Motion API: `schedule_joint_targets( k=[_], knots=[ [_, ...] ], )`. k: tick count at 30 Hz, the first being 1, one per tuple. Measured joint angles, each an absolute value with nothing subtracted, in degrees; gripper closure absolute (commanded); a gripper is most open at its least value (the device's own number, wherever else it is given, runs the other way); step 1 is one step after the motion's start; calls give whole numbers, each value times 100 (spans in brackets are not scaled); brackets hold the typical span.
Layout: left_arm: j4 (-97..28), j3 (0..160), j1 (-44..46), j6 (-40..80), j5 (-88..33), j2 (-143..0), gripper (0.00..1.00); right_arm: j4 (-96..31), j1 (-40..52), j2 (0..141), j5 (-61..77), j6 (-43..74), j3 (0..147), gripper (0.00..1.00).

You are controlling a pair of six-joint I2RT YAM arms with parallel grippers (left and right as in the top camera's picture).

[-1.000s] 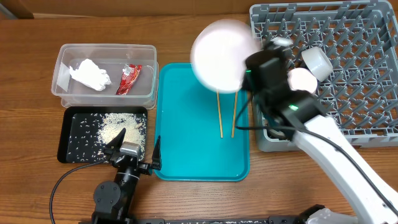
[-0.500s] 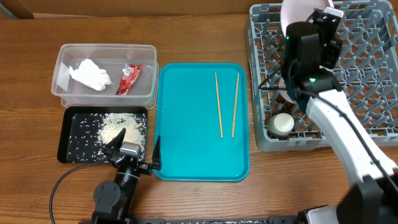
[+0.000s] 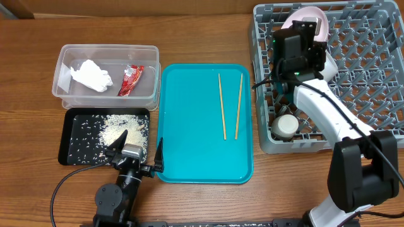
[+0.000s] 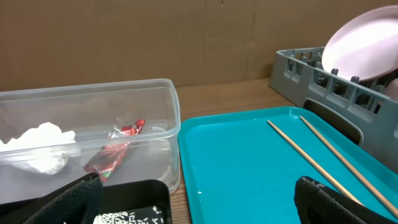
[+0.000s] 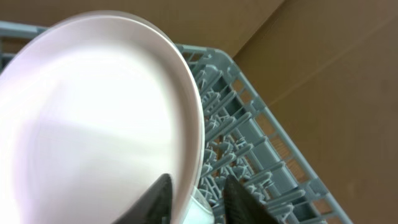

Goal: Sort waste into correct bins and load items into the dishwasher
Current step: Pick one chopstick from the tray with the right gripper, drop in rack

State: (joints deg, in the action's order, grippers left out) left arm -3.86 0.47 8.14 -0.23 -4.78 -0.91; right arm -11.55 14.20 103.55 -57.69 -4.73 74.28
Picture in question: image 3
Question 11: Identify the grey rice bowl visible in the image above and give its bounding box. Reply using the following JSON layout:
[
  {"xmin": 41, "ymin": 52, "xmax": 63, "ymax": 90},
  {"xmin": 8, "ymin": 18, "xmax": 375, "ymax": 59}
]
[{"xmin": 319, "ymin": 51, "xmax": 338, "ymax": 82}]

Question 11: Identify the red snack wrapper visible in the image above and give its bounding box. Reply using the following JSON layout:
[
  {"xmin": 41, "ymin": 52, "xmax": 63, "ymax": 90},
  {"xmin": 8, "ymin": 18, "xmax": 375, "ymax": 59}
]
[{"xmin": 117, "ymin": 65, "xmax": 145, "ymax": 96}]

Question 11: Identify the large white plate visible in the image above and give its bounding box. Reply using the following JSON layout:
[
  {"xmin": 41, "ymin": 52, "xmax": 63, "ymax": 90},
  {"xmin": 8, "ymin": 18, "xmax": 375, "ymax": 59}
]
[{"xmin": 282, "ymin": 6, "xmax": 329, "ymax": 42}]

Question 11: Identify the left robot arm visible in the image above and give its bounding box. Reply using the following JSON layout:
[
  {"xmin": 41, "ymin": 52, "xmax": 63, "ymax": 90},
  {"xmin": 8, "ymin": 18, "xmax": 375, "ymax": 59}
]
[{"xmin": 92, "ymin": 131, "xmax": 164, "ymax": 226}]

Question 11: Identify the clear plastic bin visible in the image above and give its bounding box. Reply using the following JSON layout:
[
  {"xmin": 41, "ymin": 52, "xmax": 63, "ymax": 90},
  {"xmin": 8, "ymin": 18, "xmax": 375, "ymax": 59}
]
[{"xmin": 52, "ymin": 44, "xmax": 161, "ymax": 111}]

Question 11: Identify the white napkin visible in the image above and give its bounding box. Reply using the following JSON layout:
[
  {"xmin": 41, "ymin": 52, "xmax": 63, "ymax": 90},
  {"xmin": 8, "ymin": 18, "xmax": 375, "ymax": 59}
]
[{"xmin": 70, "ymin": 59, "xmax": 113, "ymax": 93}]

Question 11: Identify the wooden chopstick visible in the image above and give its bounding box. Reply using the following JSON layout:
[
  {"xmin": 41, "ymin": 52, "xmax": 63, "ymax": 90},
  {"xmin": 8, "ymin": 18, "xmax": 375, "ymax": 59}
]
[
  {"xmin": 218, "ymin": 73, "xmax": 227, "ymax": 140},
  {"xmin": 235, "ymin": 74, "xmax": 243, "ymax": 140}
]

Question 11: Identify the white cup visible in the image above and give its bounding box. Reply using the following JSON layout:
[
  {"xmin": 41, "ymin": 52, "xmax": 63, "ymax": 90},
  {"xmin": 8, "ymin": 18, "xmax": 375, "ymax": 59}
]
[{"xmin": 271, "ymin": 114, "xmax": 299, "ymax": 141}]

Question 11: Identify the black tray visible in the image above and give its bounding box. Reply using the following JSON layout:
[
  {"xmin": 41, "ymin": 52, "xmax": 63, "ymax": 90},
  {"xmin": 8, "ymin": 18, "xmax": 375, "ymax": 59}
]
[{"xmin": 58, "ymin": 108, "xmax": 150, "ymax": 165}]

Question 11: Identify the grey dishwasher rack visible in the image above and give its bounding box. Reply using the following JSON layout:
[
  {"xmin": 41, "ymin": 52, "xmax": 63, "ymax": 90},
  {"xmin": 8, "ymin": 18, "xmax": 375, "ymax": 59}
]
[{"xmin": 256, "ymin": 1, "xmax": 403, "ymax": 154}]

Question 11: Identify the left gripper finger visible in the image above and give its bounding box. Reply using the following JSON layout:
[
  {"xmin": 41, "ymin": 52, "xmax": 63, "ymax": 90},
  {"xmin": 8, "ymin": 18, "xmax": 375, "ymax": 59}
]
[
  {"xmin": 153, "ymin": 137, "xmax": 164, "ymax": 173},
  {"xmin": 107, "ymin": 130, "xmax": 128, "ymax": 152}
]

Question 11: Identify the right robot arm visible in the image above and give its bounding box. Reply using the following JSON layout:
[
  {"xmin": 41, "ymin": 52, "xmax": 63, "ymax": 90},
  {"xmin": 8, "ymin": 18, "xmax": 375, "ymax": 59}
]
[{"xmin": 271, "ymin": 20, "xmax": 403, "ymax": 227}]

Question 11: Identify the white rice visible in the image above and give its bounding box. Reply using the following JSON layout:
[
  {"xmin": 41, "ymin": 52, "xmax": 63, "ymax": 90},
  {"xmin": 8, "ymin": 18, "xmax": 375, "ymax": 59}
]
[{"xmin": 68, "ymin": 113, "xmax": 149, "ymax": 165}]

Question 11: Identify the teal serving tray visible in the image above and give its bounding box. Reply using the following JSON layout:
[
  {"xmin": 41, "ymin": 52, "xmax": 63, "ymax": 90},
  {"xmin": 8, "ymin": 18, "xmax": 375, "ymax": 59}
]
[{"xmin": 157, "ymin": 64, "xmax": 254, "ymax": 184}]

